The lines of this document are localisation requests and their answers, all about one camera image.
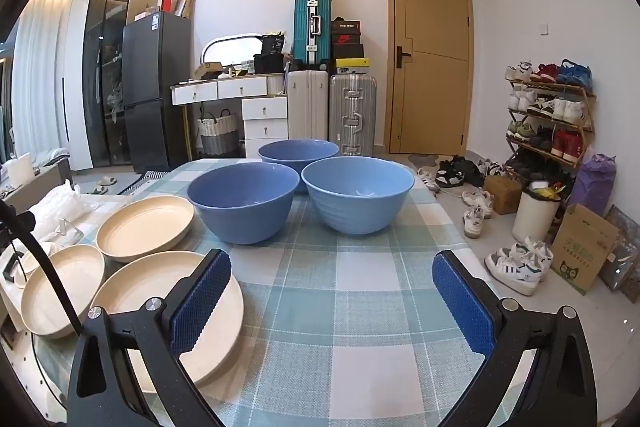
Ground white box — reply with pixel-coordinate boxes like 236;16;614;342
2;153;33;180

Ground light blue ribbed bowl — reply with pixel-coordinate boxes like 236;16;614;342
301;157;416;236

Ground purple bag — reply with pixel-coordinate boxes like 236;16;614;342
570;152;617;218

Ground white green sneaker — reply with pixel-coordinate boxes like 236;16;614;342
510;237;554;278
484;243;543;296

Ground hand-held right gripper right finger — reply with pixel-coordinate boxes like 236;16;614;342
431;249;599;427

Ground green print cardboard box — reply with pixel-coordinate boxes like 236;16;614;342
550;204;621;296

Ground white dressing table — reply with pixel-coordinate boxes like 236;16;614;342
170;74;289;158

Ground wooden shoe rack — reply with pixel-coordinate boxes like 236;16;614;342
505;62;597;188

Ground white plastic bag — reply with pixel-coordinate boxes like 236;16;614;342
27;184;101;243

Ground large cream plate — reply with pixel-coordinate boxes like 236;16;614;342
90;251;246;395

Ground small brown cardboard box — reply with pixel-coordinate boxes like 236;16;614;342
484;176;523;214

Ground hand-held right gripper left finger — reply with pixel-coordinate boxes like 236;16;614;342
66;248;233;427

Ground white suitcase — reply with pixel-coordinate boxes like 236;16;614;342
287;69;329;142

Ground white trash bin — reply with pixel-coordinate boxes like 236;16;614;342
512;181;562;248

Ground silver suitcase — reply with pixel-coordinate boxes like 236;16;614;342
329;73;377;156

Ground teal suitcase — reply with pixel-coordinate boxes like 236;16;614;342
292;0;333;68

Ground grey sofa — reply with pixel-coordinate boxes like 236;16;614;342
0;147;73;212

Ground white wardrobe panel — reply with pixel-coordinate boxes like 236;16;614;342
62;0;93;172

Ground black cable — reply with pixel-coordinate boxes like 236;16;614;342
0;199;86;340

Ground white oval mirror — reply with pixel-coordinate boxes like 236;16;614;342
201;32;263;66

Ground dark glass cabinet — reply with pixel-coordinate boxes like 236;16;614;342
82;0;163;168

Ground yellow black shoebox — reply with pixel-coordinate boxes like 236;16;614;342
335;58;372;75

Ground grey white woven basket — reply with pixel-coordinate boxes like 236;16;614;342
196;109;241;156

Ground black fabric bag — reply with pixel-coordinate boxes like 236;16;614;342
253;53;286;75

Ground shoe rack with shoes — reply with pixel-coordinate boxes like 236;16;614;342
504;59;595;180

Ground black paper bag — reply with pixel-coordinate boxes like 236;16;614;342
261;33;287;56

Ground black red shoebox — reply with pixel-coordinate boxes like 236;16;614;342
331;18;362;45

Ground scattered shoes group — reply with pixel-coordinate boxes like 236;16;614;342
416;154;503;238

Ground small cream plate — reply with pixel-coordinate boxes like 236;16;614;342
20;244;107;340

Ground medium cream plate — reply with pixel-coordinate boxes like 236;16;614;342
96;195;196;264

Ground white curtain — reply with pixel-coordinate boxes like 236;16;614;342
12;0;76;158

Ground wooden door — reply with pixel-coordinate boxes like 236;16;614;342
387;0;473;155

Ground dark grey fridge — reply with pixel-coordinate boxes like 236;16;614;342
122;11;192;172

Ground green white checked tablecloth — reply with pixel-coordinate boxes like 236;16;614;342
0;157;551;427

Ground patterned foil bag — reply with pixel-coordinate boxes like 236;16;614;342
599;206;640;299

